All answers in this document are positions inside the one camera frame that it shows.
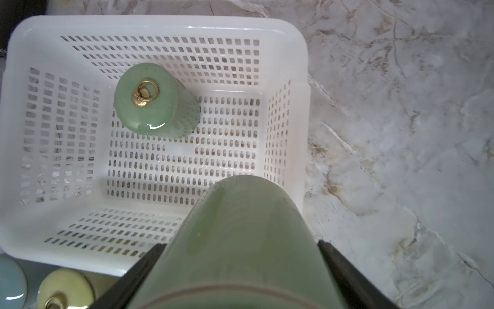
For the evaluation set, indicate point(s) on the green canister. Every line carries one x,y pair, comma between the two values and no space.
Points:
149,100
243,245

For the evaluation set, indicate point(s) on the white plastic perforated basket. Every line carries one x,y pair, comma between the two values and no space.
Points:
81,191

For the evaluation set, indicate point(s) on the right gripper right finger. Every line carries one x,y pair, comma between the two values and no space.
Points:
357,290

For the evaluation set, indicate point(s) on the yellow-green canister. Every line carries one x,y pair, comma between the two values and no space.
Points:
68,288

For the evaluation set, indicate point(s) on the light blue canister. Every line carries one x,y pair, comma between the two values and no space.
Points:
13,284

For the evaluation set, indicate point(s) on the black flat case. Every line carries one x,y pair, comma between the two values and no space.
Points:
15,11

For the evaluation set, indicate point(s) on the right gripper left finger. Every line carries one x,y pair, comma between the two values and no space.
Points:
122,292

